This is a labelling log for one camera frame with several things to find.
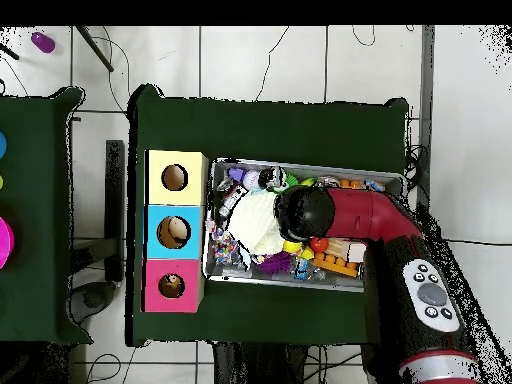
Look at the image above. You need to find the cream knitted cloth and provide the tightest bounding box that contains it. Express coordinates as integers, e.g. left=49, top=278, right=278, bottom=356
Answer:
left=227, top=191, right=285, bottom=257

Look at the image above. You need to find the colourful braided rope toy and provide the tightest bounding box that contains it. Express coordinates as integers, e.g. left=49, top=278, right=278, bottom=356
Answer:
left=206, top=219, right=245, bottom=269

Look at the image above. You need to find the shallow clear mesh bin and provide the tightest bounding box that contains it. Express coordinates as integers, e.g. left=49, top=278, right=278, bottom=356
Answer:
left=203, top=158, right=405, bottom=295

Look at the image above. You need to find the wooden box with three holes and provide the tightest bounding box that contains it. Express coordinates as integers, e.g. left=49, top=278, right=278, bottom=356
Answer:
left=143, top=149, right=210, bottom=314

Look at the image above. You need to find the white toy baseball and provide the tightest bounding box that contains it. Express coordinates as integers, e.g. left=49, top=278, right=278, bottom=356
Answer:
left=242, top=169, right=264, bottom=192

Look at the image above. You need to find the red crushed can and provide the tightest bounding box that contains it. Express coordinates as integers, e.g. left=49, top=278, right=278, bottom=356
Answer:
left=259, top=166, right=288, bottom=192

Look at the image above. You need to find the purple spiky toy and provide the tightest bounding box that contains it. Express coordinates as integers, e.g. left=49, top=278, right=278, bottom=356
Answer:
left=257, top=252, right=296, bottom=276

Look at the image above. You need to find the dark green table cloth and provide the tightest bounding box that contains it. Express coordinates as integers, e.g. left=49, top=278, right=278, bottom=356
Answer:
left=126, top=83, right=411, bottom=353

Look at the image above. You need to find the long orange toy brick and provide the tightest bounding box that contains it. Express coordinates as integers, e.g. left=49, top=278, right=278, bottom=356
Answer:
left=313, top=252, right=358, bottom=279

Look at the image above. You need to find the pale wooden cube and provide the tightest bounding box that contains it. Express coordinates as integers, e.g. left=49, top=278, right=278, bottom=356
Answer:
left=346, top=242, right=369, bottom=264

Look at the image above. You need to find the green side table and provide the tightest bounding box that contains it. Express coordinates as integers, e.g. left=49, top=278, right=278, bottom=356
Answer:
left=0, top=86, right=93, bottom=345

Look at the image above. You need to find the black tripod leg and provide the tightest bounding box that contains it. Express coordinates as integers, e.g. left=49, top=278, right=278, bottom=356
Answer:
left=75, top=26, right=115, bottom=73

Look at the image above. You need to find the pink disc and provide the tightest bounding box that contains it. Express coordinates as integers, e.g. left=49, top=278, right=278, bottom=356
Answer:
left=0, top=215, right=16, bottom=272

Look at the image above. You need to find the small purple bottle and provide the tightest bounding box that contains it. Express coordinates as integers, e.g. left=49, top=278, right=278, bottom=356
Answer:
left=30, top=31, right=57, bottom=55

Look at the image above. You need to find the black cable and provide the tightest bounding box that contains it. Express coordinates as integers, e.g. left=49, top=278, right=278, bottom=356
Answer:
left=447, top=238, right=512, bottom=248

